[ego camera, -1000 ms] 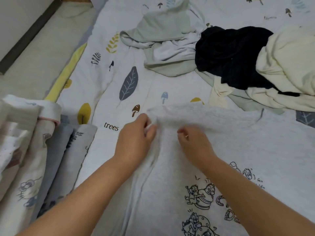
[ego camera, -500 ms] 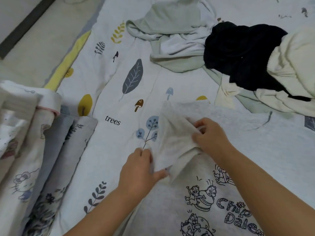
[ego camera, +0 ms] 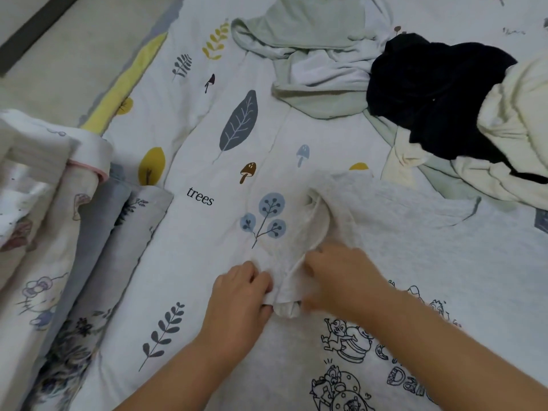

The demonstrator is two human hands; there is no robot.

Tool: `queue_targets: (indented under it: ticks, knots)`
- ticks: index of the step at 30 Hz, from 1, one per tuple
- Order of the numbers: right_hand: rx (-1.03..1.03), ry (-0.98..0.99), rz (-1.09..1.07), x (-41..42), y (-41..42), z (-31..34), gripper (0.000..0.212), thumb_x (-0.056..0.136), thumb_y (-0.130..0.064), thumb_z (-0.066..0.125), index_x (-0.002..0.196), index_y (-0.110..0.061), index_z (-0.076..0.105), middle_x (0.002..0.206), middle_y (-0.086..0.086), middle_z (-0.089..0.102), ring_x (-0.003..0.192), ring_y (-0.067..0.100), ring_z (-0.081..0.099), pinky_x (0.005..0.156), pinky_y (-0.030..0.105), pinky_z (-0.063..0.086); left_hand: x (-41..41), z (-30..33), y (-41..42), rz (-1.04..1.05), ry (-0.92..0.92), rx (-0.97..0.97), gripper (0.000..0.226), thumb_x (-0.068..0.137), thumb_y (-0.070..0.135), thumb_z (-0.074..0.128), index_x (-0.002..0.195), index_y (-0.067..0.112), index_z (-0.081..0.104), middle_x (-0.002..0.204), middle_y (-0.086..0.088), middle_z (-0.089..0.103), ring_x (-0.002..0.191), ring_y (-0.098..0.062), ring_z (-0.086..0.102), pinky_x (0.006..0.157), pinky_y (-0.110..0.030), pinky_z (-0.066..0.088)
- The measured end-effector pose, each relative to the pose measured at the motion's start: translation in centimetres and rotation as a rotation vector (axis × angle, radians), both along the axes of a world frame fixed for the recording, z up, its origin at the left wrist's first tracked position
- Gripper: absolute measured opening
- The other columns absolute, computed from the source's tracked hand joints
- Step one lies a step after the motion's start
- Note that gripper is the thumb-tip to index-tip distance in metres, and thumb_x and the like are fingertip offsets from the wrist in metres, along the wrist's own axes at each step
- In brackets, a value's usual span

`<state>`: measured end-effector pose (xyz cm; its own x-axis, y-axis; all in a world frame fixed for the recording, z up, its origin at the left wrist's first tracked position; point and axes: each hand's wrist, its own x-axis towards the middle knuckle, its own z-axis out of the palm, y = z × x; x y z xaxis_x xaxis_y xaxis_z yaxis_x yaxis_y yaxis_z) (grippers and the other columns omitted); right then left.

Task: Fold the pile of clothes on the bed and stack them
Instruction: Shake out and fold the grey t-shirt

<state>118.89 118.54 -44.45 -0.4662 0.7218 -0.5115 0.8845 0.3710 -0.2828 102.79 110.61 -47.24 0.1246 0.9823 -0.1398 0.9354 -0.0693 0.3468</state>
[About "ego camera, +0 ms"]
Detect person's right hand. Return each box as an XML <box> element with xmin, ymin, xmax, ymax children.
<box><xmin>301</xmin><ymin>244</ymin><xmax>399</xmax><ymax>326</ymax></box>

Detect person's left hand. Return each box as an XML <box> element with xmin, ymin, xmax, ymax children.
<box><xmin>199</xmin><ymin>261</ymin><xmax>275</xmax><ymax>356</ymax></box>

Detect grey Chip n Dale shirt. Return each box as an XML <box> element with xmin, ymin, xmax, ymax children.
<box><xmin>205</xmin><ymin>171</ymin><xmax>548</xmax><ymax>411</ymax></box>

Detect bed with leaf print bedding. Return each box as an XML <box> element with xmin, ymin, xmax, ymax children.
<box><xmin>0</xmin><ymin>0</ymin><xmax>548</xmax><ymax>411</ymax></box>

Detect light blue denim jeans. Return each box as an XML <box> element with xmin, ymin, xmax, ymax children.
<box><xmin>34</xmin><ymin>171</ymin><xmax>134</xmax><ymax>373</ymax></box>

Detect cartoon print pajama top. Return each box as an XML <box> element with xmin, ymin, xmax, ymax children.
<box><xmin>0</xmin><ymin>111</ymin><xmax>114</xmax><ymax>411</ymax></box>

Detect black garment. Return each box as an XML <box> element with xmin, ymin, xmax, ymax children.
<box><xmin>366</xmin><ymin>32</ymin><xmax>548</xmax><ymax>185</ymax></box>

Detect sage green zip jacket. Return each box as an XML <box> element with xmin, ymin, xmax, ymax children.
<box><xmin>231</xmin><ymin>0</ymin><xmax>481</xmax><ymax>202</ymax></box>

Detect person's left forearm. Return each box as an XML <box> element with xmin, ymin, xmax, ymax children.
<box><xmin>115</xmin><ymin>338</ymin><xmax>236</xmax><ymax>411</ymax></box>

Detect person's right forearm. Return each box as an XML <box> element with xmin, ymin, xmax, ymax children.
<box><xmin>364</xmin><ymin>287</ymin><xmax>548</xmax><ymax>411</ymax></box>

